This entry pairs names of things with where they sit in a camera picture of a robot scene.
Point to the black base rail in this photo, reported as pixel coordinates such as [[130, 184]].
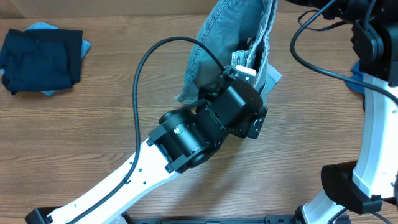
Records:
[[268, 219]]

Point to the folded dark navy garment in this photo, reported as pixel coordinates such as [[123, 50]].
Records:
[[40, 60]]

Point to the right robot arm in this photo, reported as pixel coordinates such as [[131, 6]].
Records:
[[363, 185]]

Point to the brown cardboard wall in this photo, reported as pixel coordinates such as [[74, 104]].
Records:
[[19, 9]]

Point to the light blue denim shorts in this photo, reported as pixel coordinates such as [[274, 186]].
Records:
[[238, 33]]

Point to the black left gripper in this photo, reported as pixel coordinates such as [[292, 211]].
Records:
[[259, 123]]

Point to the crumpled blue t-shirt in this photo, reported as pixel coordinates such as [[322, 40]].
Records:
[[357, 75]]

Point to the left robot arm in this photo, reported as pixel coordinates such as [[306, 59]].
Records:
[[184, 139]]

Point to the folded light blue garment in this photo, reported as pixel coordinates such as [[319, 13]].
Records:
[[84, 46]]

